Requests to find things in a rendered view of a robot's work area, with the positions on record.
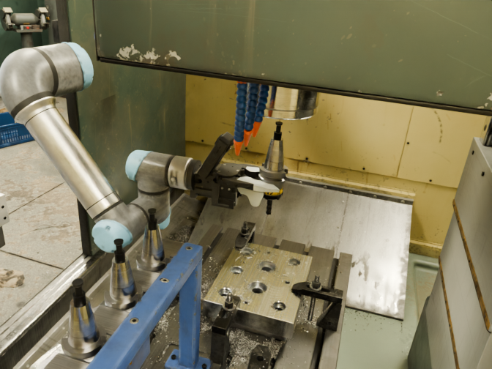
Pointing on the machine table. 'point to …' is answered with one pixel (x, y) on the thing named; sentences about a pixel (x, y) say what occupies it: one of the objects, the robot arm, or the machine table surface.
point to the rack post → (189, 326)
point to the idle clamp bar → (260, 358)
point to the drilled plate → (272, 318)
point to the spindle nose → (290, 103)
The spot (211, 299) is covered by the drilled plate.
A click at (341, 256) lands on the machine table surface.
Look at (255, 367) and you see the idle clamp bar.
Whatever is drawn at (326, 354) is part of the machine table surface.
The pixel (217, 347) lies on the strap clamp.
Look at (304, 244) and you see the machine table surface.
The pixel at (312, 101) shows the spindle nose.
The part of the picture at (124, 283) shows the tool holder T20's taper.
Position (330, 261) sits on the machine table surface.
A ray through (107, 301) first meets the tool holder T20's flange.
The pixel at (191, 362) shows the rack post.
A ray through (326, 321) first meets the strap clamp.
